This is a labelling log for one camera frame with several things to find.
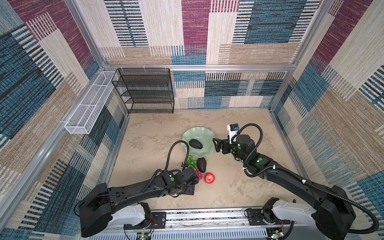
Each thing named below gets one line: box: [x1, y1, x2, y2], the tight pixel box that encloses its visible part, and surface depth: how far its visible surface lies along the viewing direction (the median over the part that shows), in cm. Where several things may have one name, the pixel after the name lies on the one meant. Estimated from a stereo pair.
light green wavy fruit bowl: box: [181, 127, 216, 158], surface depth 103 cm
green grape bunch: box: [187, 154, 197, 169], surface depth 91 cm
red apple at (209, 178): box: [204, 172, 215, 184], surface depth 84 cm
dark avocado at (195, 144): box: [189, 139, 203, 150], surface depth 98 cm
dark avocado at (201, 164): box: [197, 157, 207, 173], surface depth 91 cm
